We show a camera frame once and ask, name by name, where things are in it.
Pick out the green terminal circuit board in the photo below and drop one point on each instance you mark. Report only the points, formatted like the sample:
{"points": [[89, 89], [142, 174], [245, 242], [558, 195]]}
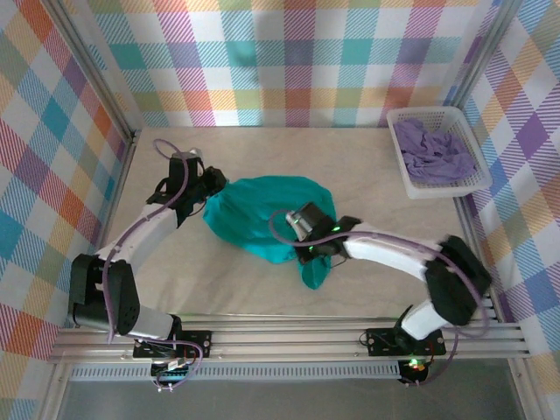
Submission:
{"points": [[175, 372]]}

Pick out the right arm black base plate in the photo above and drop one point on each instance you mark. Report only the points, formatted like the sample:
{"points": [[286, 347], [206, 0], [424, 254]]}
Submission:
{"points": [[380, 343]]}

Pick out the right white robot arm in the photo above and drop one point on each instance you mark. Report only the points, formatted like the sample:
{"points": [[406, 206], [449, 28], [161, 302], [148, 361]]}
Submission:
{"points": [[385, 256]]}

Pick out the aluminium table side rail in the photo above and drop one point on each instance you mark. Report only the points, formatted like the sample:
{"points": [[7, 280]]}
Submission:
{"points": [[119, 192], [464, 219]]}

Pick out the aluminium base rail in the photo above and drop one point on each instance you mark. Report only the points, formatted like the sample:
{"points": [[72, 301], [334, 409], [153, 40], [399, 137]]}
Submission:
{"points": [[284, 339]]}

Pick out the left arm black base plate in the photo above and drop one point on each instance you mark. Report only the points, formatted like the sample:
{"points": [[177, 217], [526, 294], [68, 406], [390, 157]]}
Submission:
{"points": [[205, 337]]}

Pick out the purple crumpled cloth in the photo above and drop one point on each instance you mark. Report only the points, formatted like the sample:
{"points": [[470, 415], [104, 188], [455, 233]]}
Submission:
{"points": [[433, 153]]}

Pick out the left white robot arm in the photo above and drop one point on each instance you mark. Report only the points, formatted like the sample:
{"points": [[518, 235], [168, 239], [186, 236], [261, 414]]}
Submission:
{"points": [[149, 227]]}

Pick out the teal t-shirt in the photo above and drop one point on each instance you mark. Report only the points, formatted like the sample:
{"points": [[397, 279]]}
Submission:
{"points": [[254, 205]]}

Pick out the aluminium corner post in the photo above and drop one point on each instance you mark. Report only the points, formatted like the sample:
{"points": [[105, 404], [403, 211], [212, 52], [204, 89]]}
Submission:
{"points": [[481, 52], [98, 72]]}

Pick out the circuit board with LEDs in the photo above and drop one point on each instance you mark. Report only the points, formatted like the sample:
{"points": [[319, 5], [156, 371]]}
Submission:
{"points": [[415, 366]]}

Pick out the white plastic basket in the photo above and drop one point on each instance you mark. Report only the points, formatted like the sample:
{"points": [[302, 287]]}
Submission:
{"points": [[437, 190]]}

